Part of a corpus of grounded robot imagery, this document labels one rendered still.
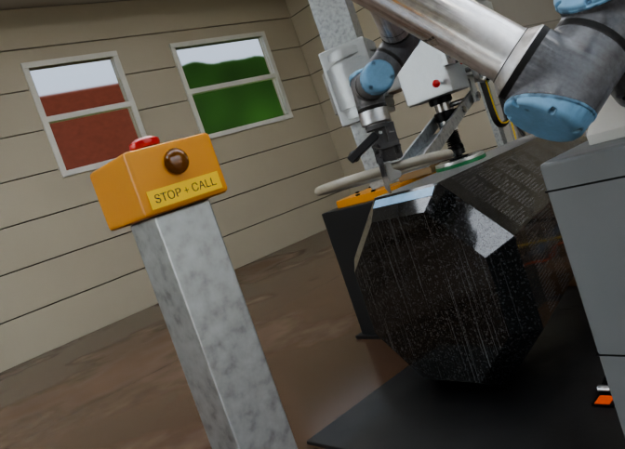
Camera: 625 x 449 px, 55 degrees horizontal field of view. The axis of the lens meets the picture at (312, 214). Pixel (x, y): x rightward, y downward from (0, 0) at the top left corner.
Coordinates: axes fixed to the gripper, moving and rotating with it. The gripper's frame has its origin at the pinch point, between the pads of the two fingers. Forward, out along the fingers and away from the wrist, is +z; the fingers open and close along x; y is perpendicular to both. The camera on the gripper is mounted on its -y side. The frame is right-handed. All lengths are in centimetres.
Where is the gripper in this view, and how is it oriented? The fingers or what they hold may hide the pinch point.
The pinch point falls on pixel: (387, 190)
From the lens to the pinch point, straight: 186.8
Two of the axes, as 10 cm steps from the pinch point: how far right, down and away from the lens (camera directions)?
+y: 9.6, -2.6, -1.2
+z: 2.7, 9.6, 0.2
